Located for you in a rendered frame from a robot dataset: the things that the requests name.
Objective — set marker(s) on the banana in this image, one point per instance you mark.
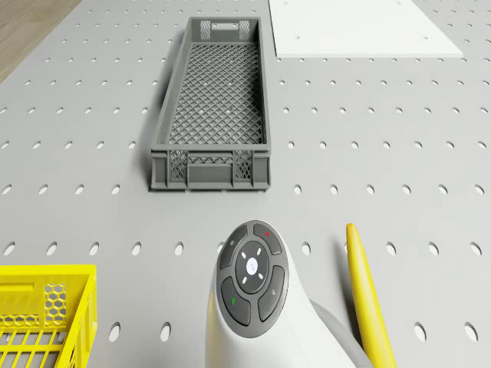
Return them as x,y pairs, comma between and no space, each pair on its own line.
364,276

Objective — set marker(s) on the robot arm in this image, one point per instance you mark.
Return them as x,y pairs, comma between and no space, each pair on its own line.
245,337

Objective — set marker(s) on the dark grey basket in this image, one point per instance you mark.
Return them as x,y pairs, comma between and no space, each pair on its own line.
211,174

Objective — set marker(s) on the white board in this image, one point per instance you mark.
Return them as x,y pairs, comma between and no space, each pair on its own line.
356,27

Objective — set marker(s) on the yellow basket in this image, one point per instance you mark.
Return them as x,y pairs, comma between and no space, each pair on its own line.
82,306

